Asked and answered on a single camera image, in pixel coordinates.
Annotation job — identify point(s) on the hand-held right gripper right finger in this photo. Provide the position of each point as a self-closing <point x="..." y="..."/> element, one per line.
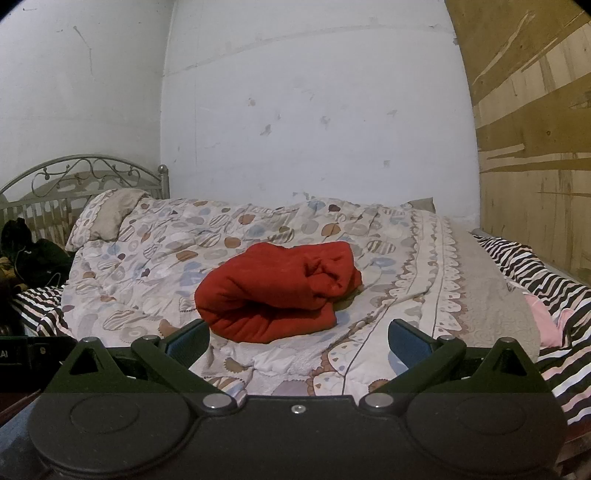
<point x="408" y="344"/>

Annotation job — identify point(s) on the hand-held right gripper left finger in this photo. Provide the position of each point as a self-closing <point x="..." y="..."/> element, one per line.
<point x="189" y="344"/>

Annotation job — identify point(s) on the red long-sleeved dress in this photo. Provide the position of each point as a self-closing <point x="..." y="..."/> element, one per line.
<point x="268" y="295"/>

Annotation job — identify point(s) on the pile of dark clothes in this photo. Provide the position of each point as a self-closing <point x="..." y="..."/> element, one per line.
<point x="41" y="258"/>

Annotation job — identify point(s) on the person's blue jeans leg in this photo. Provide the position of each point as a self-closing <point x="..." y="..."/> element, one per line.
<point x="14" y="434"/>

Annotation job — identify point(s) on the circle-patterned quilt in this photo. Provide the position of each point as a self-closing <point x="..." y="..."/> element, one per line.
<point x="184" y="249"/>

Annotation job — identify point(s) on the pink cloth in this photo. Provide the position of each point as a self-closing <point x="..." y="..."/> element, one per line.
<point x="545" y="323"/>

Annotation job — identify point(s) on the plain beige cushion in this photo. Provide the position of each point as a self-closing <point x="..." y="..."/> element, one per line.
<point x="422" y="205"/>

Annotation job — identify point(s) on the beige pillow with patterned frill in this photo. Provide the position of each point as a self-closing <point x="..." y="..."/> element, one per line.
<point x="113" y="212"/>

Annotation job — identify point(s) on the black and white striped bedsheet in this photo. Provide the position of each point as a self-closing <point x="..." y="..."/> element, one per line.
<point x="554" y="286"/>

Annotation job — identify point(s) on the grey metal headboard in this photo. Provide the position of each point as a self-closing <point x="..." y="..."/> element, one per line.
<point x="163" y="182"/>

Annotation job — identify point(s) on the plywood partition board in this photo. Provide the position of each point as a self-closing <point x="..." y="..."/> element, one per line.
<point x="535" y="138"/>

